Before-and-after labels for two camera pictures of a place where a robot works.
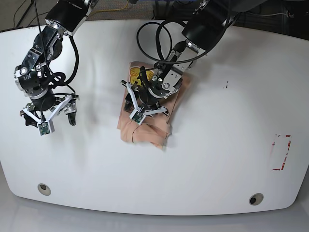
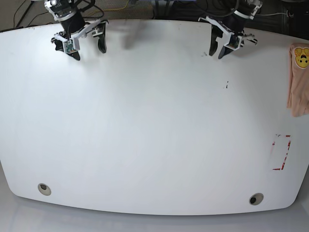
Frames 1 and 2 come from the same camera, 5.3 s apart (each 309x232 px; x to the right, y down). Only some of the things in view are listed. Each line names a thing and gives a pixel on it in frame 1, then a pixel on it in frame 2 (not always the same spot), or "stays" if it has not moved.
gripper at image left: x=48 y=106 to x=75 y=25
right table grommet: x=256 y=198 stays
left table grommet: x=44 y=189 stays
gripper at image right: x=144 y=100 to x=233 y=23
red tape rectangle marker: x=273 y=143 stays
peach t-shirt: x=154 y=129 to x=298 y=99
